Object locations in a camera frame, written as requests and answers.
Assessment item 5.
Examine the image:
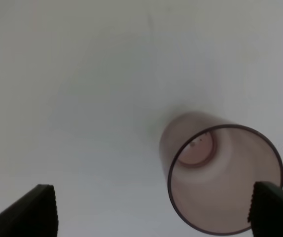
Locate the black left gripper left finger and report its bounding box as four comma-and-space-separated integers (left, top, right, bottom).
0, 184, 59, 237

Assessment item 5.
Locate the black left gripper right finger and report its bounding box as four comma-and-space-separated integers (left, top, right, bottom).
248, 182, 283, 237

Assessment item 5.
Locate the translucent pink plastic cup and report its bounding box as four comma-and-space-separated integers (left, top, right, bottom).
159, 112, 283, 236

